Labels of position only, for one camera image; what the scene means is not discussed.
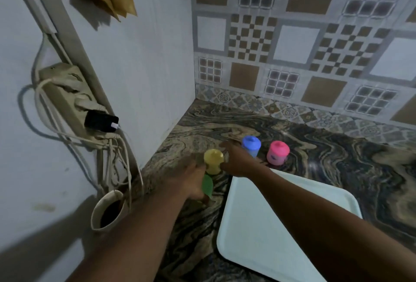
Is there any person's right hand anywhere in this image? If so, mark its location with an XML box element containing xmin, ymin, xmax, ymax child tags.
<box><xmin>219</xmin><ymin>141</ymin><xmax>271</xmax><ymax>179</ymax></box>

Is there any person's left hand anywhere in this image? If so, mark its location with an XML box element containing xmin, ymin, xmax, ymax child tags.
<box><xmin>168</xmin><ymin>160</ymin><xmax>209</xmax><ymax>204</ymax></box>

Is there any green plastic jar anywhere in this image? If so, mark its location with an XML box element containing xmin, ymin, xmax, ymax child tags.
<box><xmin>201</xmin><ymin>174</ymin><xmax>214</xmax><ymax>200</ymax></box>

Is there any person's left forearm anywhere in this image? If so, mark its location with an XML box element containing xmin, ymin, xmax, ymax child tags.
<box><xmin>67</xmin><ymin>179</ymin><xmax>199</xmax><ymax>282</ymax></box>

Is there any person's right forearm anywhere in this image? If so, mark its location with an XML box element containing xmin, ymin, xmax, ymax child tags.
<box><xmin>252</xmin><ymin>165</ymin><xmax>416</xmax><ymax>282</ymax></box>

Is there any yellow plastic jar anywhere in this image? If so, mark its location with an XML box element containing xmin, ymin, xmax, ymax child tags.
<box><xmin>203</xmin><ymin>149</ymin><xmax>225</xmax><ymax>175</ymax></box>

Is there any blue plastic jar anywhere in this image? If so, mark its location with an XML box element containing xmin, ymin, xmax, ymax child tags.
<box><xmin>241</xmin><ymin>135</ymin><xmax>262</xmax><ymax>159</ymax></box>

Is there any pink plastic jar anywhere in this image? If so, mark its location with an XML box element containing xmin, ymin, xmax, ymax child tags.
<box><xmin>266</xmin><ymin>141</ymin><xmax>290</xmax><ymax>165</ymax></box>

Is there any white plastic tray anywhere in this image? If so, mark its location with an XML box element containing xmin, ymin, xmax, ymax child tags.
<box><xmin>216</xmin><ymin>168</ymin><xmax>363</xmax><ymax>282</ymax></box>

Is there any black charger plug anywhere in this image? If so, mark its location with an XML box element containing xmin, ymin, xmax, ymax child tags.
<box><xmin>84</xmin><ymin>109</ymin><xmax>120</xmax><ymax>133</ymax></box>

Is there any cream ceramic mug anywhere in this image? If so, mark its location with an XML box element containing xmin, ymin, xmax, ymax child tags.
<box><xmin>90</xmin><ymin>189</ymin><xmax>127</xmax><ymax>232</ymax></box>

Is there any beige power strip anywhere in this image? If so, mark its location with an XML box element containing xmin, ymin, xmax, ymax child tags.
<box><xmin>38</xmin><ymin>62</ymin><xmax>112</xmax><ymax>149</ymax></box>

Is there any thin white charger cable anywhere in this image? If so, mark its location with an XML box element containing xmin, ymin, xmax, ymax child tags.
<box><xmin>103</xmin><ymin>125</ymin><xmax>144</xmax><ymax>215</ymax></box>

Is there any grey wall cable conduit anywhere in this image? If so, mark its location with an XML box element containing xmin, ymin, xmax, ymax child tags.
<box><xmin>6</xmin><ymin>0</ymin><xmax>115</xmax><ymax>120</ymax></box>

